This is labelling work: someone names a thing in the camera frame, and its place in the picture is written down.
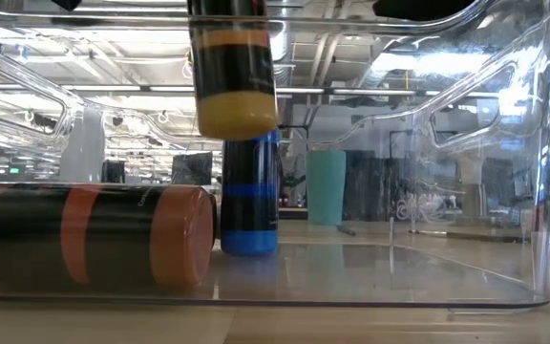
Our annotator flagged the orange paint bottle black label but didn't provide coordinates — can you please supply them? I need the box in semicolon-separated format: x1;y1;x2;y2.
0;183;217;295

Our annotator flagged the white pillar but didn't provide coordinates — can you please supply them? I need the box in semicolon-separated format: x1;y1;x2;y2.
59;107;107;183

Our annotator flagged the small blue paint bottle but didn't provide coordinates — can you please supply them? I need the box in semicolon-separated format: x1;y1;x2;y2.
220;128;281;257

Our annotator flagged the clear plastic bin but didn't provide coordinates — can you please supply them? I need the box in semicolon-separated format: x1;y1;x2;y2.
0;0;550;312

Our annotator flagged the black wall panel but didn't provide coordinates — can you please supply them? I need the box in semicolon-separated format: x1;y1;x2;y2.
172;151;214;186
101;160;126;185

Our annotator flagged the teal plastic cup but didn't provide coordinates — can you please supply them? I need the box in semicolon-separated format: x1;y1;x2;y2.
305;150;348;226

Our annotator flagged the white cable bundle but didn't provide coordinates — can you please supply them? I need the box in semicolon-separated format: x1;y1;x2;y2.
396;193;457;224

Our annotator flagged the silver ventilation duct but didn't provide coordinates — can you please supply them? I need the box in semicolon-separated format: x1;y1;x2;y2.
267;18;300;87

